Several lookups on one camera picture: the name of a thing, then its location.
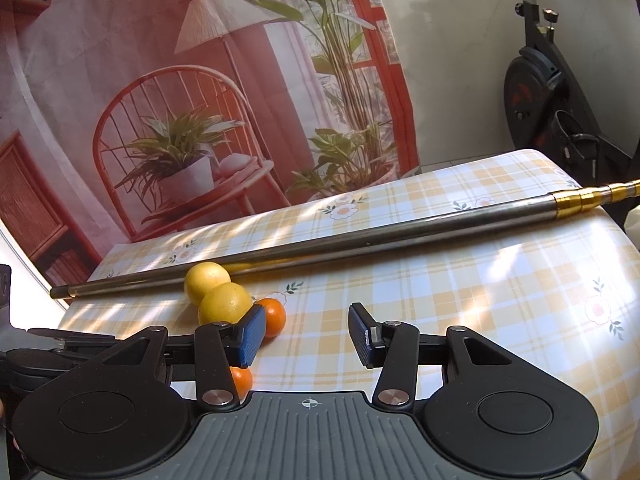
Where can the long metal pole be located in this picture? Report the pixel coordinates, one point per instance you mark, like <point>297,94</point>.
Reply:
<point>400,240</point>

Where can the black exercise bike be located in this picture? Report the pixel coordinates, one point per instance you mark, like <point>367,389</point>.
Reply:
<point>530,90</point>

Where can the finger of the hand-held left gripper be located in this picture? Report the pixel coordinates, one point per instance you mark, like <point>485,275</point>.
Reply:
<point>85,344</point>

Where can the plaid floral tablecloth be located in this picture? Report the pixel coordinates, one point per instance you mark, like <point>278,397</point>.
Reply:
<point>500,300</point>

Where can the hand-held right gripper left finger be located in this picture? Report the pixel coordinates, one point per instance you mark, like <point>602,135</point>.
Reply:
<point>250,336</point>

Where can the large yellow citrus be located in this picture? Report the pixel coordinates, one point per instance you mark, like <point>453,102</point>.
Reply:
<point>225,307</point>
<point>206,281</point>

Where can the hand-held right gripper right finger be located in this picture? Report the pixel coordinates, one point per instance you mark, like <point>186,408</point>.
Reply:
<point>362,336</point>

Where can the orange mandarin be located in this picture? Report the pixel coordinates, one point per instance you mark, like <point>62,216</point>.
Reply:
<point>275,316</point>
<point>242,381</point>

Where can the printed curtain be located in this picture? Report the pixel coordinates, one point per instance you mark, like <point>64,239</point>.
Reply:
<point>100,35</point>

